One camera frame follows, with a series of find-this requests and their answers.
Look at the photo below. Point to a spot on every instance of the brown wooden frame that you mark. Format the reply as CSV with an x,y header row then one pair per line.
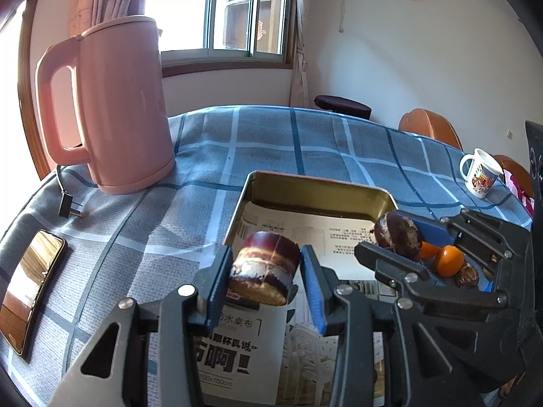
x,y
27,93

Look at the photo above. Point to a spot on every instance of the large orange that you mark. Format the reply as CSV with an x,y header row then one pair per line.
x,y
449,260

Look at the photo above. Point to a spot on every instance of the pink cloth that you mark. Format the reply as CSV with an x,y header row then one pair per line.
x,y
526,201

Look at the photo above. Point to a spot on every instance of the black round stool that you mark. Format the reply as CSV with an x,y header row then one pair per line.
x,y
343,105

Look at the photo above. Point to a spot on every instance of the white printed mug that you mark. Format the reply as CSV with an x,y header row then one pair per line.
x,y
481,178

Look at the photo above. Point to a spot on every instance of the printed paper sheet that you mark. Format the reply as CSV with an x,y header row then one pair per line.
x,y
331,233

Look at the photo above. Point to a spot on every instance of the small orange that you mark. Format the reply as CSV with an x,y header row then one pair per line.
x,y
429,251

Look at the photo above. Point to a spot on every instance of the dark purple fruit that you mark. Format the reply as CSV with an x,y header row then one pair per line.
x,y
396,235

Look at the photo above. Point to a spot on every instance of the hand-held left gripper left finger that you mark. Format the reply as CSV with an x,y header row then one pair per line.
x,y
216,282

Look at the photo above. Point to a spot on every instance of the sliding window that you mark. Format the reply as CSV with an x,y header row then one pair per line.
x,y
254,8

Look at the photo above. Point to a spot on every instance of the blue checked tablecloth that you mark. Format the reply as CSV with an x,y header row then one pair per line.
x,y
297,148

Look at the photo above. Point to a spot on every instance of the pink electric kettle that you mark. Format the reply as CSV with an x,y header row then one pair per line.
x,y
123,114

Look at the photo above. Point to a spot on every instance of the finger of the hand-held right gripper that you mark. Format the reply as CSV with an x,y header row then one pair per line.
x,y
437,231
403,272

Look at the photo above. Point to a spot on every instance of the small brown fruit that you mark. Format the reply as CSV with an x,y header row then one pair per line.
x,y
466,275

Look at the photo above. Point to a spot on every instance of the black smartphone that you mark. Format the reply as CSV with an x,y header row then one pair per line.
x,y
29,288

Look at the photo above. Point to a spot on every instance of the rectangular metal tin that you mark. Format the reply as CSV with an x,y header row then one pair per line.
x,y
314,197

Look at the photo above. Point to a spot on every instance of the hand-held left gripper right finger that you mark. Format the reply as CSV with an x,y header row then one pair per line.
x,y
314,294

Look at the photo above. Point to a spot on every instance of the pale tied curtain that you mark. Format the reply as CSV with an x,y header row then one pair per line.
x,y
301,72

